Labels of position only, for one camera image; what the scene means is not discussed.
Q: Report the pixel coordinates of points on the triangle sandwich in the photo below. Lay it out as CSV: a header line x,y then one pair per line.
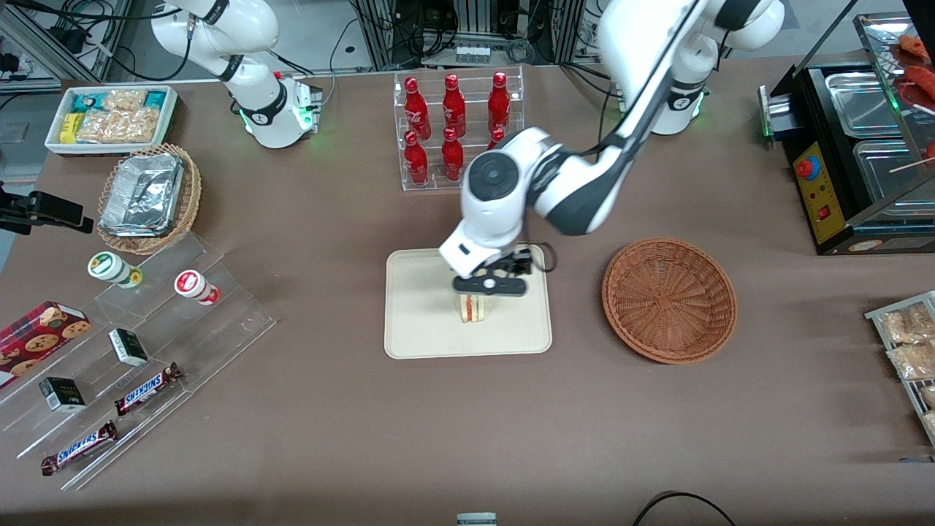
x,y
473,309

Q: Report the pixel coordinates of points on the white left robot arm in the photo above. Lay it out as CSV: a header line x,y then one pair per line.
x,y
577,190

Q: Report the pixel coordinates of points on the beige plastic tray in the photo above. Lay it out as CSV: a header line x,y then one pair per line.
x,y
424,314

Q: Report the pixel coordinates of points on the brown wicker basket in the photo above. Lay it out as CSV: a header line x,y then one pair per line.
x,y
668,299

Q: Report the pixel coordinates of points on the light wicker basket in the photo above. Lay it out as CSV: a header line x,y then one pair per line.
x,y
191,197

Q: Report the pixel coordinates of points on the tray of packaged pastries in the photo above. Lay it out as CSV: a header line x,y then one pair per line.
x,y
873,314

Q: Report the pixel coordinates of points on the clear acrylic bottle rack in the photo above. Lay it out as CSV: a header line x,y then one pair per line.
x,y
434,184

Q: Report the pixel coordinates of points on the red cola bottle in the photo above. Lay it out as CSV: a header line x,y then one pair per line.
x,y
453,106
496,137
415,106
452,157
499,102
416,161

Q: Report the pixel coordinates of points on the white terminal block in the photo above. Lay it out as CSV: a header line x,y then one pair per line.
x,y
472,53

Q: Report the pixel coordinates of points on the clear acrylic stepped display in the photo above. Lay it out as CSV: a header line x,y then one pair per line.
x,y
219,321

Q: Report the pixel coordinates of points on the grey device edge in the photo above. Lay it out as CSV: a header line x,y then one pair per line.
x,y
476,519

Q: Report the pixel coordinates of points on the red lid cup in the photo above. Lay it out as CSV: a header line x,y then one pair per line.
x,y
191,283

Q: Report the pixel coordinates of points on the stacked foil containers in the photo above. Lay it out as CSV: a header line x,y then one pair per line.
x,y
142,193

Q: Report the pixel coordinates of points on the teal snack pack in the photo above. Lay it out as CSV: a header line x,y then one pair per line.
x,y
155,98
88,101

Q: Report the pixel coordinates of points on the black food warmer machine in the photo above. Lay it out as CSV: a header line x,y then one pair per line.
x,y
818,190

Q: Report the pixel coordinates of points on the snickers bar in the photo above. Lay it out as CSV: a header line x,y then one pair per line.
x,y
79,448
146,389

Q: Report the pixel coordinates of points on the small dark green box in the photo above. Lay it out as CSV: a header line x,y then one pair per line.
x,y
62,394
128,347

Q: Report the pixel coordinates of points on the green lid cup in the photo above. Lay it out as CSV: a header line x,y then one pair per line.
x,y
109,267

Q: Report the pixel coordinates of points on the large clear cracker bag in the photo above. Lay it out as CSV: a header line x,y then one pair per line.
x,y
120,126

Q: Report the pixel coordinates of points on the small clear cracker bag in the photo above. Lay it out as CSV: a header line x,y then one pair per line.
x,y
126,98

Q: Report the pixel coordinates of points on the steel warmer pan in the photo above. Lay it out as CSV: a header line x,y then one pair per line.
x,y
887,172
862,102

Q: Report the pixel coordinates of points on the yellow snack pack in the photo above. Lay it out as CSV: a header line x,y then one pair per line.
x,y
70,128

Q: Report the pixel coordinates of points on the white snack bin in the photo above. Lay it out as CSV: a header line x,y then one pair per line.
x,y
52,142

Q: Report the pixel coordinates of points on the clear bag of snacks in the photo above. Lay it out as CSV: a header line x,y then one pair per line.
x,y
930,422
929,396
904,325
913,360

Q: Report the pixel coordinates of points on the red cookie box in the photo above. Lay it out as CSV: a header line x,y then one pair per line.
x,y
36,336

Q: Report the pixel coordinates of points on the red sausage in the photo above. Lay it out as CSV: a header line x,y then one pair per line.
x,y
922,77
914,46

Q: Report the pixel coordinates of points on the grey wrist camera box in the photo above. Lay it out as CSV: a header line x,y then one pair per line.
x,y
489,285

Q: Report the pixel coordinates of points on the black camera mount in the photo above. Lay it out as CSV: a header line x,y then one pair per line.
x,y
51,208

